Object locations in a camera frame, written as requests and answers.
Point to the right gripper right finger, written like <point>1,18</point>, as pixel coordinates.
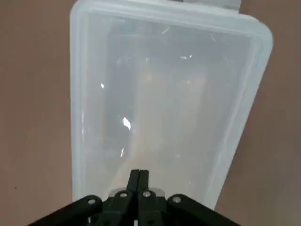
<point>183,204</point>

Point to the translucent plastic box lid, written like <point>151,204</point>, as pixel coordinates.
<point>164,94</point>

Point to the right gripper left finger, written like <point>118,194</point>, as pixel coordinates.
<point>91,204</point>

